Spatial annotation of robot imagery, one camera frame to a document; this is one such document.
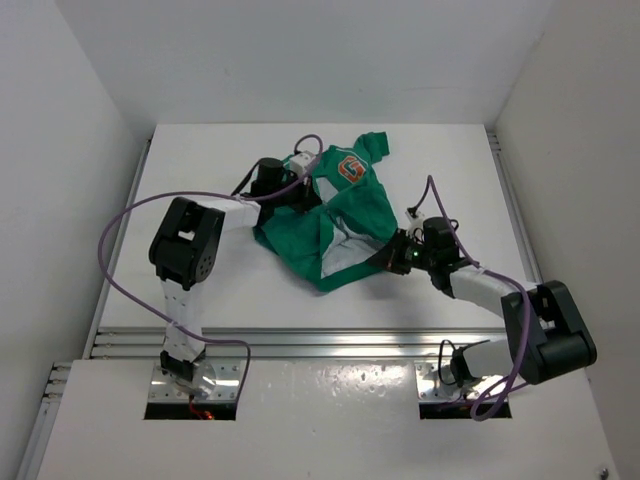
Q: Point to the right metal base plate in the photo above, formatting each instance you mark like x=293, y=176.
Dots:
x=435, y=384

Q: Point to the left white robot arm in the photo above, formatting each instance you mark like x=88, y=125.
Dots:
x=185, y=246

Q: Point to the aluminium rail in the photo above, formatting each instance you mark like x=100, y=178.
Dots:
x=523, y=241
x=54, y=285
x=304, y=343

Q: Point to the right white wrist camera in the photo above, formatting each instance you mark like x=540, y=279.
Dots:
x=416, y=220

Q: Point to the green jacket with orange G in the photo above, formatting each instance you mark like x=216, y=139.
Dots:
x=329, y=244

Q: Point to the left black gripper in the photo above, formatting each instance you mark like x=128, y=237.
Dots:
x=307, y=196

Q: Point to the metal base plate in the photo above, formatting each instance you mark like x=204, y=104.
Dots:
x=435, y=384
x=220, y=382

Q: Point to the aluminium right side rail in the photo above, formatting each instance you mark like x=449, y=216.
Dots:
x=523, y=241

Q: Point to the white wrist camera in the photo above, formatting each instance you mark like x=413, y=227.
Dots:
x=303, y=163
x=416, y=220

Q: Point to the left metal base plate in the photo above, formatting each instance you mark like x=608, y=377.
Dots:
x=220, y=382

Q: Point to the aluminium front rail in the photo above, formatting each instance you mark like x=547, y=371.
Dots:
x=304, y=343

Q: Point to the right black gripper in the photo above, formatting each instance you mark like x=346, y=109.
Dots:
x=389, y=257

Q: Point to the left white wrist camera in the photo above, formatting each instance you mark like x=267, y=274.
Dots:
x=303, y=163

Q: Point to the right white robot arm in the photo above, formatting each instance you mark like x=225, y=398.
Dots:
x=546, y=336

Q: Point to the aluminium left side rail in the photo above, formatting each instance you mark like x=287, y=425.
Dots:
x=54, y=285

